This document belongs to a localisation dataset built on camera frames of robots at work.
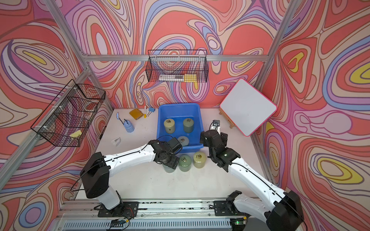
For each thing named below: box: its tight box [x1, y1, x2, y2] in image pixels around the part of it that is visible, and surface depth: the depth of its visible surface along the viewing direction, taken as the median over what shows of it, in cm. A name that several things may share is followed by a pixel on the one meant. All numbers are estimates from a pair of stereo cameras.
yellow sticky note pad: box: [129, 108, 144, 120], surface depth 117 cm
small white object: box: [111, 136, 121, 147], surface depth 101 cm
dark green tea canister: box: [178, 154, 193, 172], surface depth 84 cm
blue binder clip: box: [146, 107, 156, 117], surface depth 121 cm
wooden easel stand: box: [218, 107, 236, 129], surface depth 107 cm
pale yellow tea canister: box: [163, 118, 175, 135], surface depth 101 cm
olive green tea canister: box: [183, 117, 195, 134], surface depth 103 cm
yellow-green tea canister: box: [192, 151, 207, 169], surface depth 85 cm
